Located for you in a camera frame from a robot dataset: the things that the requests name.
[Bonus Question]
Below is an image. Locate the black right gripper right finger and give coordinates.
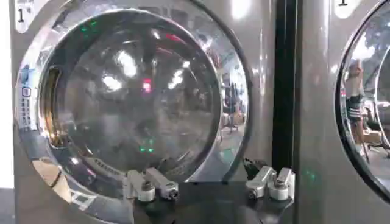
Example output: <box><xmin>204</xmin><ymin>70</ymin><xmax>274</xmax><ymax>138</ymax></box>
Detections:
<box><xmin>243</xmin><ymin>157</ymin><xmax>296</xmax><ymax>201</ymax></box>

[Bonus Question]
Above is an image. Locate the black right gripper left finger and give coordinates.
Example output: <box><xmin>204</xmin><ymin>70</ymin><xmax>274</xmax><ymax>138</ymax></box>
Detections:
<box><xmin>122</xmin><ymin>167</ymin><xmax>180</xmax><ymax>203</ymax></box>

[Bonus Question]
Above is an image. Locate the grey dryer with number label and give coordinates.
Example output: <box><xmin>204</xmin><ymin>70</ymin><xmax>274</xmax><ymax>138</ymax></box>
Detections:
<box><xmin>292</xmin><ymin>0</ymin><xmax>390</xmax><ymax>224</ymax></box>
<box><xmin>8</xmin><ymin>0</ymin><xmax>278</xmax><ymax>224</ymax></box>

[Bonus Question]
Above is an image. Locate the round glass dryer door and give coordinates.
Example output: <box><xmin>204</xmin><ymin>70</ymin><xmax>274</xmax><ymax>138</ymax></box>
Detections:
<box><xmin>334</xmin><ymin>0</ymin><xmax>390</xmax><ymax>204</ymax></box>
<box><xmin>13</xmin><ymin>0</ymin><xmax>254</xmax><ymax>224</ymax></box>

